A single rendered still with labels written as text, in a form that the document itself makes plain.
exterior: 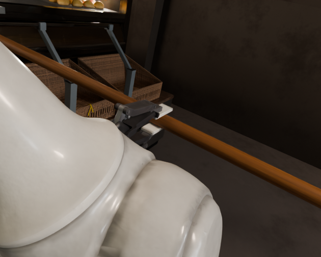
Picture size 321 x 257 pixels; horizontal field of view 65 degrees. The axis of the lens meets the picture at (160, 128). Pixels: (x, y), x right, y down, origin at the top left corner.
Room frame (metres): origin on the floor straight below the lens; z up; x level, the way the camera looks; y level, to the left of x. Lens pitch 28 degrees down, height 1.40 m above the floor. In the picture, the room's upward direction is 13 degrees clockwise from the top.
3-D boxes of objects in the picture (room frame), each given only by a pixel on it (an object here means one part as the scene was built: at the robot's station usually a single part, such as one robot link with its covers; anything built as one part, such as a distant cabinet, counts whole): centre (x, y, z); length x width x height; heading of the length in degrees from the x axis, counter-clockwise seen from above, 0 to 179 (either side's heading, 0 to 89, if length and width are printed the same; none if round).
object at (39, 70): (1.44, 0.67, 0.72); 0.56 x 0.49 x 0.28; 156
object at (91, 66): (2.00, 0.41, 0.72); 0.56 x 0.49 x 0.28; 155
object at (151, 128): (0.49, 0.01, 1.15); 0.07 x 0.03 x 0.01; 155
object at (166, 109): (0.49, 0.01, 1.19); 0.07 x 0.03 x 0.01; 155
